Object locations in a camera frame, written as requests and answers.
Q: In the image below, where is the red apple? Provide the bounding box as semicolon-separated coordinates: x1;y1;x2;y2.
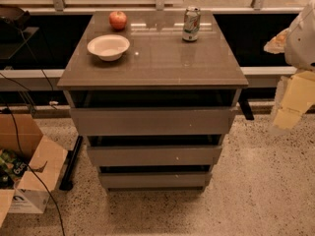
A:
108;11;127;30

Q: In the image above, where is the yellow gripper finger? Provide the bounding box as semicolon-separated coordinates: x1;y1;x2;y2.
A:
264;29;288;54
272;71;315;130

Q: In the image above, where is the black table leg left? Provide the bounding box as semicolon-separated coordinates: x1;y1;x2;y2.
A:
59;136;83;191

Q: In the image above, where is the green white soda can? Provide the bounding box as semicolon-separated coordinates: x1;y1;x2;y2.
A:
182;6;201;41

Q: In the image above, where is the black device on shelf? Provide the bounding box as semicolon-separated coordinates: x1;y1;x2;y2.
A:
0;5;31;30

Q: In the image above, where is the green snack bag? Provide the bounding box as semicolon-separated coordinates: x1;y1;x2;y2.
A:
0;148;28;189

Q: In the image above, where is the black table leg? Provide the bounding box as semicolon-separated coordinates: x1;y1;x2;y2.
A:
238;99;254;120
59;136;83;191

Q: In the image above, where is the black table leg right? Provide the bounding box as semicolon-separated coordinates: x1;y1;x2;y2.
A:
238;99;254;120

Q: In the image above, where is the cardboard box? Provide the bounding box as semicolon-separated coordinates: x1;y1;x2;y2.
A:
0;114;68;225

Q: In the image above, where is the grey drawer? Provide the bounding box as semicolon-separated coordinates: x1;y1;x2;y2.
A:
87;146;222;166
70;107;236;136
98;172;211;189

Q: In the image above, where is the white bowl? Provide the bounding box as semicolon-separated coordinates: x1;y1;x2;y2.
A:
88;34;130;61

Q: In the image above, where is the black cable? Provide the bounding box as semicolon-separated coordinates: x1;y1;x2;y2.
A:
0;72;67;236

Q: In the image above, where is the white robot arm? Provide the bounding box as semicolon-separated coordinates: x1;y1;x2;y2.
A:
264;0;315;131

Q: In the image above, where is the grey bottom drawer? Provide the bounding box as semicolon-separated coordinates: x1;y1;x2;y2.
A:
98;172;211;189

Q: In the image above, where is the grey drawer cabinet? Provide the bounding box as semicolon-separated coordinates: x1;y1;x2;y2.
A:
56;9;249;193

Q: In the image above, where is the grey top drawer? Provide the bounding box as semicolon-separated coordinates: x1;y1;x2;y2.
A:
70;107;236;136

